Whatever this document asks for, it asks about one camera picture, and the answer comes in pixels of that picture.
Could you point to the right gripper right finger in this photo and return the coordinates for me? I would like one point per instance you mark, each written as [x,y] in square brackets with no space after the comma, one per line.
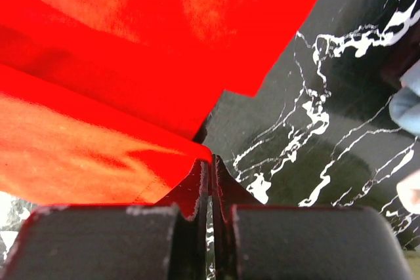
[226,192]

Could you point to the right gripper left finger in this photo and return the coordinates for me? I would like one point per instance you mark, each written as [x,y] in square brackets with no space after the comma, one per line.
[188,243]

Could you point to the white folded t-shirt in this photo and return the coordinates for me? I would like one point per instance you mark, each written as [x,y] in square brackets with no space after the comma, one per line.
[408,192]

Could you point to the light blue folded t-shirt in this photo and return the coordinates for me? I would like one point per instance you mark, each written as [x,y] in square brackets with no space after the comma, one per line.
[404,105]

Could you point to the red t-shirt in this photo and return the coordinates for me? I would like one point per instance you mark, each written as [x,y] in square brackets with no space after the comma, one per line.
[101,99]

